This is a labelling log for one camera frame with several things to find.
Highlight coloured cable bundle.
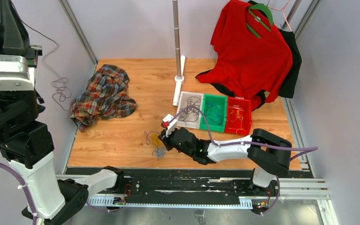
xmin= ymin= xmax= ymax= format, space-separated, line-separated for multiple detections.
xmin=144 ymin=130 xmax=168 ymax=160

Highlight purple grey thin cable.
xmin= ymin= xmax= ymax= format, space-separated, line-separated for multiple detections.
xmin=10 ymin=0 xmax=73 ymax=112

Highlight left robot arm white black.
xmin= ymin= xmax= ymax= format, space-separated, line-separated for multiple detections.
xmin=0 ymin=0 xmax=125 ymax=225

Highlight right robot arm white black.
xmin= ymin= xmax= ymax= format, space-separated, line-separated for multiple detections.
xmin=158 ymin=127 xmax=292 ymax=195

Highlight white plastic bin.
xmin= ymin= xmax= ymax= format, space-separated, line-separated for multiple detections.
xmin=176 ymin=91 xmax=204 ymax=129

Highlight green plastic bin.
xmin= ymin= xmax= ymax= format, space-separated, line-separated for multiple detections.
xmin=202 ymin=94 xmax=227 ymax=133

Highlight red plastic bin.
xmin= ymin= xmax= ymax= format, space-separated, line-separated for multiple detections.
xmin=225 ymin=97 xmax=252 ymax=135

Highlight metal pole with white base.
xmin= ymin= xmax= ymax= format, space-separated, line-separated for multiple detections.
xmin=172 ymin=0 xmax=186 ymax=106

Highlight plaid flannel shirt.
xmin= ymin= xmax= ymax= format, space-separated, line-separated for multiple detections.
xmin=70 ymin=64 xmax=138 ymax=132

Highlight red t-shirt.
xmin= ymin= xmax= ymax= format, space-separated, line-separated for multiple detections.
xmin=196 ymin=0 xmax=293 ymax=110

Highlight black t-shirt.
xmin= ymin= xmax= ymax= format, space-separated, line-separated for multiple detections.
xmin=247 ymin=0 xmax=302 ymax=99

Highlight green clothes hanger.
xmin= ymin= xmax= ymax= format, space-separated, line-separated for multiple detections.
xmin=245 ymin=3 xmax=274 ymax=38

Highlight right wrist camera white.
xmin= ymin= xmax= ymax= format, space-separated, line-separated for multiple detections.
xmin=161 ymin=114 xmax=177 ymax=137

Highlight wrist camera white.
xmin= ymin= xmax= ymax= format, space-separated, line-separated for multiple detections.
xmin=161 ymin=114 xmax=177 ymax=137
xmin=0 ymin=55 xmax=35 ymax=91

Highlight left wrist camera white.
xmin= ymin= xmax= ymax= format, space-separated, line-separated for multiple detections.
xmin=0 ymin=55 xmax=35 ymax=91

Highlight aluminium frame post left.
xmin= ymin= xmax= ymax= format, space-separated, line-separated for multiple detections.
xmin=59 ymin=0 xmax=98 ymax=66

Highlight aluminium frame post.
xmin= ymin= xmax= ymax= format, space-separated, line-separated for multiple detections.
xmin=294 ymin=0 xmax=321 ymax=39
xmin=59 ymin=0 xmax=98 ymax=66

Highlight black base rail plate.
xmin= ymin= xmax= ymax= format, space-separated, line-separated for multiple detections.
xmin=65 ymin=167 xmax=280 ymax=207

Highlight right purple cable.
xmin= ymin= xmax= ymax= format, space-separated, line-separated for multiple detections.
xmin=163 ymin=105 xmax=319 ymax=216

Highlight pink wire hanger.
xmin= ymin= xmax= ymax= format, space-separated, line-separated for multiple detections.
xmin=266 ymin=0 xmax=293 ymax=32

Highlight aluminium frame post right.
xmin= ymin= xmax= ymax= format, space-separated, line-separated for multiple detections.
xmin=294 ymin=0 xmax=321 ymax=39

